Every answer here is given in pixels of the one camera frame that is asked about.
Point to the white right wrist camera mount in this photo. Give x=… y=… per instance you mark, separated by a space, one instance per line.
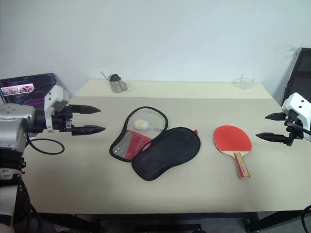
x=295 y=102

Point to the open laptop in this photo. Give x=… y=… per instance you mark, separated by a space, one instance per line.
x=24 y=97

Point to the black table frame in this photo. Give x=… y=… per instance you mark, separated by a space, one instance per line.
x=253 y=218

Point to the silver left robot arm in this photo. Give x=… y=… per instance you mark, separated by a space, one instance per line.
x=14 y=114

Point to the steel cup with black lid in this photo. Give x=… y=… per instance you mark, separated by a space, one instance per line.
x=117 y=85

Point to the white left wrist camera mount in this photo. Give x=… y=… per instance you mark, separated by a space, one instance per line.
x=54 y=93

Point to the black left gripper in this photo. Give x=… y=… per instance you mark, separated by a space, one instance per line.
x=60 y=120

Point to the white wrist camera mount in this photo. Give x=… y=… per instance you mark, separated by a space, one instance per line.
x=54 y=93
x=295 y=102

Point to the clear glass beaker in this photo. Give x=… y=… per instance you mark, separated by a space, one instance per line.
x=245 y=82

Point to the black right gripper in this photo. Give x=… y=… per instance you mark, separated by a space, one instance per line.
x=293 y=132

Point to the white ball with yellow print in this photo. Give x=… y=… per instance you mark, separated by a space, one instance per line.
x=143 y=125

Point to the red and black paddle case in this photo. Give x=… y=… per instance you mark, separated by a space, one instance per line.
x=165 y=155

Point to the black chair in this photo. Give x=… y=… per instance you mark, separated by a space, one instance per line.
x=301 y=80

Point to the red table tennis paddle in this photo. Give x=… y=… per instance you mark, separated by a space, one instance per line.
x=230 y=138

